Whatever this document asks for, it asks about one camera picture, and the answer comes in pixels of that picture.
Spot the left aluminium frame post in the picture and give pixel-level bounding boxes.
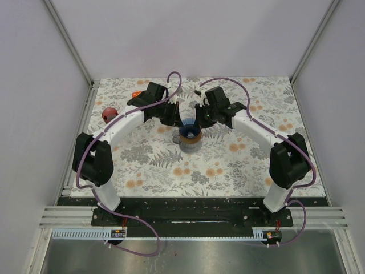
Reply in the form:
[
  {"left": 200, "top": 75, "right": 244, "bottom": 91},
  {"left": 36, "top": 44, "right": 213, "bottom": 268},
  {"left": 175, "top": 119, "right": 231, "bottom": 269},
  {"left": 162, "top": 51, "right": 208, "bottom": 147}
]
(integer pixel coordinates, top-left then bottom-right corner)
[{"left": 42, "top": 0, "right": 95, "bottom": 88}]

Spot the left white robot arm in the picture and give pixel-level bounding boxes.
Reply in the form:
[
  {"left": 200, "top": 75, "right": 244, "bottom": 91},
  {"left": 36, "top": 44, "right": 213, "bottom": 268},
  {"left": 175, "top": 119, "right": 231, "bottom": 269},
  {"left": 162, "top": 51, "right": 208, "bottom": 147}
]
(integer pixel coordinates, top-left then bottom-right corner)
[{"left": 72, "top": 82, "right": 182, "bottom": 225}]

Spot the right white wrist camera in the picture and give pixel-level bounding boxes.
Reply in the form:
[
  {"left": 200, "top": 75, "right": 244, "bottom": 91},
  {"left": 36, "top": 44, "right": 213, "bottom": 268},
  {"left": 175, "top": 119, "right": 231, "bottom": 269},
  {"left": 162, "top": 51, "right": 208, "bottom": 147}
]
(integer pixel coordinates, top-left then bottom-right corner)
[{"left": 194, "top": 91, "right": 209, "bottom": 107}]

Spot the right aluminium frame post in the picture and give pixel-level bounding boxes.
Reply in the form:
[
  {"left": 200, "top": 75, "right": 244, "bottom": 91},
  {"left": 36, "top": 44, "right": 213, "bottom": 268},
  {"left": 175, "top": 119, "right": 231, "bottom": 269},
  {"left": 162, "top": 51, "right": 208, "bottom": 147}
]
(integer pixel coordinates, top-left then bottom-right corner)
[{"left": 289, "top": 0, "right": 343, "bottom": 85}]

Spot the white slotted cable duct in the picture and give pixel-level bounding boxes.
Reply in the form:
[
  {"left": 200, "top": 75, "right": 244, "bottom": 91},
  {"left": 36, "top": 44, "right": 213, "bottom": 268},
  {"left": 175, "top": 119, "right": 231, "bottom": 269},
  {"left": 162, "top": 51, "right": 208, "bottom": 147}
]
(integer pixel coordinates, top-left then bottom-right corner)
[{"left": 52, "top": 228, "right": 127, "bottom": 241}]

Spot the brown bottle red cap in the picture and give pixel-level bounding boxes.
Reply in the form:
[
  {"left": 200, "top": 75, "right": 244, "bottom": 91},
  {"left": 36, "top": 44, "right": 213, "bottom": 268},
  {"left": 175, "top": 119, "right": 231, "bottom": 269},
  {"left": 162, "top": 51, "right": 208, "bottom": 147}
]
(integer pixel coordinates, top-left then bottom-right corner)
[{"left": 102, "top": 107, "right": 118, "bottom": 124}]

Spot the coffee filter paper box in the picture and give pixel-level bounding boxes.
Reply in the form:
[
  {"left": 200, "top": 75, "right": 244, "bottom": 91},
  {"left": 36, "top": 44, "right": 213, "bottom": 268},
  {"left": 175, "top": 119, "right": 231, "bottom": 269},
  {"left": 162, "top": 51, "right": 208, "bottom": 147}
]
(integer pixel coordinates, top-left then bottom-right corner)
[{"left": 132, "top": 91, "right": 142, "bottom": 98}]

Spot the aluminium frame post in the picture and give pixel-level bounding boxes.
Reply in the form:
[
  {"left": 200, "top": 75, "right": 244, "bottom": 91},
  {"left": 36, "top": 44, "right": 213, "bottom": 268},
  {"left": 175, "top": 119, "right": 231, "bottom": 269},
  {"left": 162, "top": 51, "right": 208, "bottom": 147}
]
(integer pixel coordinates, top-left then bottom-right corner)
[
  {"left": 289, "top": 0, "right": 343, "bottom": 85},
  {"left": 42, "top": 0, "right": 95, "bottom": 88}
]

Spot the blue ribbed cone dripper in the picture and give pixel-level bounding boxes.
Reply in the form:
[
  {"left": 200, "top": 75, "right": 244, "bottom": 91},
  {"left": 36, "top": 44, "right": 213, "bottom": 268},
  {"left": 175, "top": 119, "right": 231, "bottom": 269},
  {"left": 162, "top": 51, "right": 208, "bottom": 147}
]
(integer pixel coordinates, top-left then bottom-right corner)
[{"left": 179, "top": 118, "right": 201, "bottom": 139}]

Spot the purple cable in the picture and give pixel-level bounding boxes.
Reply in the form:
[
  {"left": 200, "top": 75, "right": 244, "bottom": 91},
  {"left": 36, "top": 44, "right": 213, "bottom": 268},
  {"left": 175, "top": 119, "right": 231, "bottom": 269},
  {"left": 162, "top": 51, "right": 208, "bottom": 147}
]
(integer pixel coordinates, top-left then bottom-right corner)
[
  {"left": 75, "top": 71, "right": 183, "bottom": 257},
  {"left": 199, "top": 77, "right": 317, "bottom": 247}
]

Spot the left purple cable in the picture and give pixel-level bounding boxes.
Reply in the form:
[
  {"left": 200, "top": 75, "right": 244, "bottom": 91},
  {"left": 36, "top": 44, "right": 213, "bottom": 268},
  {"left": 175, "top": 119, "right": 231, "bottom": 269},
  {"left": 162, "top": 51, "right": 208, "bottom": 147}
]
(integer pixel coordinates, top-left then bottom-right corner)
[{"left": 75, "top": 71, "right": 183, "bottom": 257}]

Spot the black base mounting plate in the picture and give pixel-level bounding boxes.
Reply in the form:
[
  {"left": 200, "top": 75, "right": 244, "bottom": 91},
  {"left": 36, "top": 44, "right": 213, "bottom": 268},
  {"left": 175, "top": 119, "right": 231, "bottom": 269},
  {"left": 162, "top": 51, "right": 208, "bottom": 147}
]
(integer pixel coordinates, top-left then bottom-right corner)
[{"left": 91, "top": 198, "right": 293, "bottom": 239}]

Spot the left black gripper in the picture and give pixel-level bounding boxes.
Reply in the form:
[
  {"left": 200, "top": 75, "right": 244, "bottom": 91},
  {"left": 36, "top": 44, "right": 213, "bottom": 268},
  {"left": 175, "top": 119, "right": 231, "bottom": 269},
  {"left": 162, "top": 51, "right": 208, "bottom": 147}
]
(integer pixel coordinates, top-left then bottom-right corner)
[{"left": 156, "top": 102, "right": 183, "bottom": 130}]

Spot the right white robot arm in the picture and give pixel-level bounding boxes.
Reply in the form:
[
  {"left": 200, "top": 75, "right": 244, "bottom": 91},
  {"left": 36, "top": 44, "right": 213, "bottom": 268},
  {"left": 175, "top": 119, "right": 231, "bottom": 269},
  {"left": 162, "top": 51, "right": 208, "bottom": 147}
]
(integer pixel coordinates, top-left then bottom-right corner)
[{"left": 195, "top": 87, "right": 312, "bottom": 226}]

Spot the grey glass coffee server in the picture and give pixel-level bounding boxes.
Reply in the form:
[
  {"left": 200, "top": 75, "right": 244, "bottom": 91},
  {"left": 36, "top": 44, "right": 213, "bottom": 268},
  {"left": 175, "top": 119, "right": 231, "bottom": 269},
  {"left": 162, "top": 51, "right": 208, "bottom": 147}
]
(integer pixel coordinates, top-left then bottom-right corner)
[{"left": 173, "top": 135, "right": 202, "bottom": 154}]

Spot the round wooden dripper base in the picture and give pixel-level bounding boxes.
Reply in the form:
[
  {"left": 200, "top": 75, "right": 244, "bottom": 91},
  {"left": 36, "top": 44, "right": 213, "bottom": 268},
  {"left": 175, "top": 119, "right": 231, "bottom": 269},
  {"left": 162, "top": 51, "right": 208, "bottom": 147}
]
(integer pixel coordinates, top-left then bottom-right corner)
[{"left": 179, "top": 128, "right": 202, "bottom": 145}]

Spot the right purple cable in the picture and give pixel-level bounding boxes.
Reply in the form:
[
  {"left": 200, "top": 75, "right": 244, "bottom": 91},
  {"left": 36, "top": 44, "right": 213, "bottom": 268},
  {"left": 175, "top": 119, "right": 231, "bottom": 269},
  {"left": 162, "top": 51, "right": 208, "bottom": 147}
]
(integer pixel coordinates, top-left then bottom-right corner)
[{"left": 199, "top": 77, "right": 317, "bottom": 247}]

